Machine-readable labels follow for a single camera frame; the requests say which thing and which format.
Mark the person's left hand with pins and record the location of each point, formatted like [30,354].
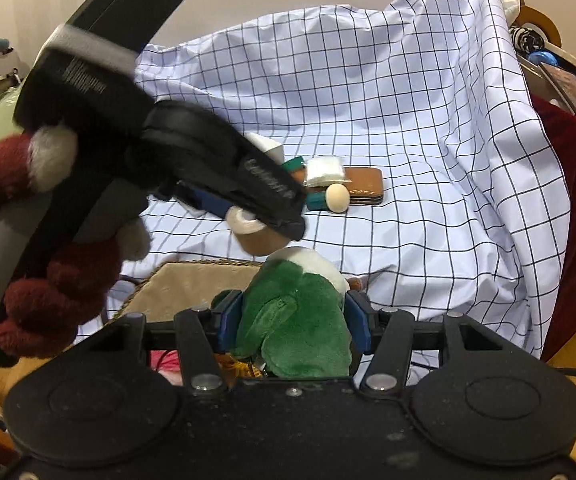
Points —
[58,295]

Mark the orange plush toy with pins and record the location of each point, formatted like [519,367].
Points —
[233,366]

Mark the green and white plush toy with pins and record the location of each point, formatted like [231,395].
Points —
[293,320]

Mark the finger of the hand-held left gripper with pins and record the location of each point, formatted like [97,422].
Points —
[208,202]

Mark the brown and cream soft toy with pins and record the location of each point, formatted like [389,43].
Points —
[260,245]

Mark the woven basket with fabric lining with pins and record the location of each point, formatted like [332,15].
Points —
[193,285]

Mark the teal and orange soft toy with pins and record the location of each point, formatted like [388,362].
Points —
[293,164]

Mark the black and white striped item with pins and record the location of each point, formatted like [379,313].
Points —
[527,37]

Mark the blue ball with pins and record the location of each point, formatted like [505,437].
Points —
[543,56]

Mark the beige egg-shaped sponge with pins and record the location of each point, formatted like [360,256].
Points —
[338,198]

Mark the curved wooden piece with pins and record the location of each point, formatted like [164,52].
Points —
[548,22]

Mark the brown leather case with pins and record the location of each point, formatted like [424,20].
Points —
[365,182]

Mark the white cotton pad packet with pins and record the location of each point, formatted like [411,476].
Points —
[325,170]

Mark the dark framed board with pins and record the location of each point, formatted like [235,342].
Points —
[568,90]

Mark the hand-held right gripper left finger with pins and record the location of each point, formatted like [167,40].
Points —
[228,320]

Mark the white cardboard phone box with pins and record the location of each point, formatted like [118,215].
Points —
[263,142]

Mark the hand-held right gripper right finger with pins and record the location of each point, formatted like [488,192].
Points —
[358,325]

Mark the checked white cloth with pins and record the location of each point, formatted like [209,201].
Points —
[418,135]

